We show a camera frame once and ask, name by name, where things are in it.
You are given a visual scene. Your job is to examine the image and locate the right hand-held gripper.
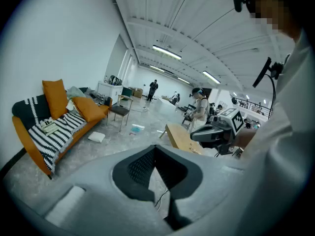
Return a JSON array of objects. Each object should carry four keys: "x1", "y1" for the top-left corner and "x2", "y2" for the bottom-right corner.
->
[{"x1": 190, "y1": 108, "x2": 245, "y2": 156}]

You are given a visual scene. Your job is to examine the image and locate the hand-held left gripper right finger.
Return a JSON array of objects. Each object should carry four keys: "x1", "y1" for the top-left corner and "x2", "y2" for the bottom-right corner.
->
[{"x1": 155, "y1": 145, "x2": 203, "y2": 201}]

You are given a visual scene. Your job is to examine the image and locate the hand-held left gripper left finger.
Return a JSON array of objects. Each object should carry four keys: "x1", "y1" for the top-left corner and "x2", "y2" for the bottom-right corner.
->
[{"x1": 112, "y1": 145, "x2": 157, "y2": 202}]

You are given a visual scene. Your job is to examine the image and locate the pale green paperback book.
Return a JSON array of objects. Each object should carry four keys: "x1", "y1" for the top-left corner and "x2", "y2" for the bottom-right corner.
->
[{"x1": 39, "y1": 118, "x2": 60, "y2": 136}]

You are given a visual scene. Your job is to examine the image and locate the orange sofa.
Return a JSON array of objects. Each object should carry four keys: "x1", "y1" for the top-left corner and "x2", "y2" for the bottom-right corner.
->
[{"x1": 11, "y1": 87, "x2": 113, "y2": 179}]

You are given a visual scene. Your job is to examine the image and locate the person's right forearm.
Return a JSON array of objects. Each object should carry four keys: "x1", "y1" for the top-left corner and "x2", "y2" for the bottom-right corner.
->
[{"x1": 233, "y1": 127, "x2": 258, "y2": 149}]

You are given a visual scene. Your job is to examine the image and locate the light wooden table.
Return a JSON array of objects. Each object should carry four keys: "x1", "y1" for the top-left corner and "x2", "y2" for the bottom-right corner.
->
[{"x1": 159, "y1": 123, "x2": 205, "y2": 156}]

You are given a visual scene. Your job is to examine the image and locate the white low platform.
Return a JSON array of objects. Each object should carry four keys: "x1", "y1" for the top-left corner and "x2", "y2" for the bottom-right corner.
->
[{"x1": 157, "y1": 97, "x2": 184, "y2": 119}]

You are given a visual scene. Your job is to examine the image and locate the white pillow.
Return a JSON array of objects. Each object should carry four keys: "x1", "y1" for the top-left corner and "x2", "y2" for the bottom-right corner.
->
[{"x1": 88, "y1": 131, "x2": 106, "y2": 144}]

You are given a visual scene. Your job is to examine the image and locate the blue plastic sheet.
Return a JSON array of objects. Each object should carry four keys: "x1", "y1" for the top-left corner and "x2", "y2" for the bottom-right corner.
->
[{"x1": 129, "y1": 125, "x2": 145, "y2": 135}]

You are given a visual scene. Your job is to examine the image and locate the black metal railing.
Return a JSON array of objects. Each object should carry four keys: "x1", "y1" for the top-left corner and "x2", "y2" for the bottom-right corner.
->
[{"x1": 231, "y1": 96, "x2": 274, "y2": 120}]

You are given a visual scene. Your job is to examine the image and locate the black and white striped blanket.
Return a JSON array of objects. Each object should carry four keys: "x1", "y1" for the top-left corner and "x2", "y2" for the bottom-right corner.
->
[{"x1": 12, "y1": 94, "x2": 87, "y2": 174}]

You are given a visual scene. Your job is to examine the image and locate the orange cushion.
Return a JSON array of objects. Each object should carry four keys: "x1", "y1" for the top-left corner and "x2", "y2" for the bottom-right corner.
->
[
  {"x1": 41, "y1": 79, "x2": 69, "y2": 120},
  {"x1": 71, "y1": 96, "x2": 107, "y2": 123}
]

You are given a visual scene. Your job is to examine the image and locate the black chest monitor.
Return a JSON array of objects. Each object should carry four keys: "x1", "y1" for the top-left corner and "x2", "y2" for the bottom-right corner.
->
[{"x1": 252, "y1": 57, "x2": 284, "y2": 88}]

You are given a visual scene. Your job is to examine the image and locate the dark green box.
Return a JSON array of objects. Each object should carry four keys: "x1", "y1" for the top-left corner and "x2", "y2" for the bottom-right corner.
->
[{"x1": 121, "y1": 87, "x2": 133, "y2": 101}]

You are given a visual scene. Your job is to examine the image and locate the dark pile of clothes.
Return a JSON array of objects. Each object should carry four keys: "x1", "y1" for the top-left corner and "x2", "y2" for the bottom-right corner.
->
[{"x1": 85, "y1": 87, "x2": 111, "y2": 107}]

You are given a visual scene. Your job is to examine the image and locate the white cabinet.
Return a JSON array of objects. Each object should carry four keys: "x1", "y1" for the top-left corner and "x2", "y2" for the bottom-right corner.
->
[{"x1": 97, "y1": 80, "x2": 124, "y2": 105}]

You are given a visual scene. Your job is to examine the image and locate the white cloth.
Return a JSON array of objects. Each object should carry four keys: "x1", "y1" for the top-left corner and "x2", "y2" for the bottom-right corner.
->
[{"x1": 65, "y1": 99, "x2": 78, "y2": 112}]

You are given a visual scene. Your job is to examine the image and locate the dark patterned bag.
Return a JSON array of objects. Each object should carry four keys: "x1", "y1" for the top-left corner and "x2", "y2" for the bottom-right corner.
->
[{"x1": 108, "y1": 74, "x2": 123, "y2": 86}]

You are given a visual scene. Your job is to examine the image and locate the grey-green cloth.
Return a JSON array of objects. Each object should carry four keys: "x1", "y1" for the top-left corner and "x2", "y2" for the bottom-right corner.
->
[{"x1": 65, "y1": 86, "x2": 87, "y2": 100}]

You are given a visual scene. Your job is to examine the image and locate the person's head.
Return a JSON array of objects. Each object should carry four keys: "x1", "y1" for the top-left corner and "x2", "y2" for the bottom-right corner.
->
[{"x1": 248, "y1": 0, "x2": 305, "y2": 39}]

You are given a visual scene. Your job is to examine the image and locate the thin black cable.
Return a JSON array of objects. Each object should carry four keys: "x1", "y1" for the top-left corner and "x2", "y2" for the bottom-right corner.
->
[{"x1": 154, "y1": 188, "x2": 170, "y2": 210}]

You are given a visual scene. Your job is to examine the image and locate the black monitor cable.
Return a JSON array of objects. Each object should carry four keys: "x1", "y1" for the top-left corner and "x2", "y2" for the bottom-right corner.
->
[{"x1": 264, "y1": 74, "x2": 277, "y2": 108}]

